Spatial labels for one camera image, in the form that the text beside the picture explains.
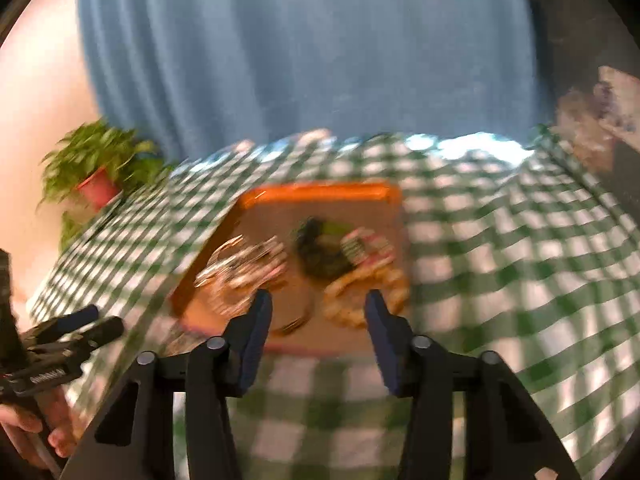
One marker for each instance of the green and black wristband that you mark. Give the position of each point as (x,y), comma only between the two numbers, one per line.
(317,250)

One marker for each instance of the blue curtain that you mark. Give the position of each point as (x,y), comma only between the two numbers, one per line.
(310,50)

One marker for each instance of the copper and pink metal tray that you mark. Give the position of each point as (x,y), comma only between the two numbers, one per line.
(310,200)

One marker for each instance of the green white checked tablecloth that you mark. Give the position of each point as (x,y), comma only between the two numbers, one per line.
(500,270)

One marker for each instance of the small green leafy plant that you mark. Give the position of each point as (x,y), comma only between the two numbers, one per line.
(72,230)

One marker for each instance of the thin bronze bangle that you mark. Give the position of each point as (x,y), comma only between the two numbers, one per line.
(300,322)

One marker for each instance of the person's left hand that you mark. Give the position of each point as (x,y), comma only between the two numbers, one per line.
(20,425)

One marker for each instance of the green plant in red pot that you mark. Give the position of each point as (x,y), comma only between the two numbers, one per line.
(100,160)

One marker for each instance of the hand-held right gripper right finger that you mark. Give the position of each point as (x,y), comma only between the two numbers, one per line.
(382,345)

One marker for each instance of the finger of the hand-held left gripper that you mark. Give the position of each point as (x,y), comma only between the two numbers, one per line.
(100,332)
(70,320)

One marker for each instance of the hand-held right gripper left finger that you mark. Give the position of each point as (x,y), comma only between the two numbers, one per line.
(255,345)

